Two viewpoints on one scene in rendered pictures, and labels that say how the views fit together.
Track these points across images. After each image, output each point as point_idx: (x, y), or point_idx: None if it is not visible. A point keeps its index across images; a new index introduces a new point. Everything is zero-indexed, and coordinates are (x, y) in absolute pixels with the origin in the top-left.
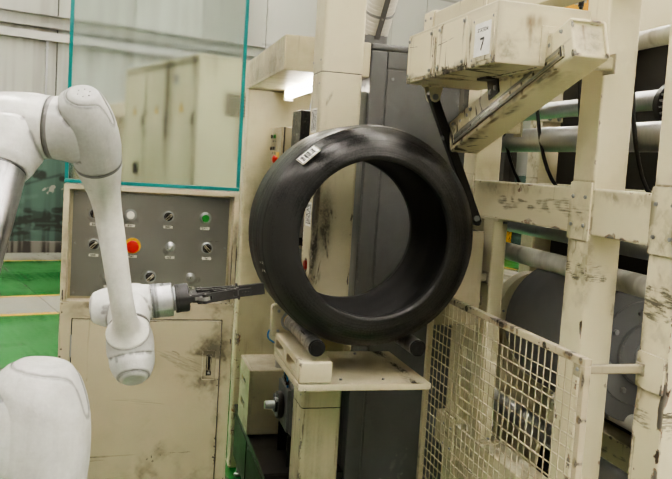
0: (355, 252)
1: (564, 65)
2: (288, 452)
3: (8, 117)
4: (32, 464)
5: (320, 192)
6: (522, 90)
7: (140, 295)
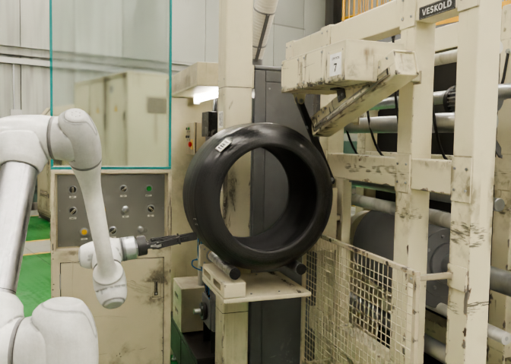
0: (250, 205)
1: (390, 80)
2: (212, 343)
3: (24, 133)
4: None
5: None
6: (362, 96)
7: (113, 246)
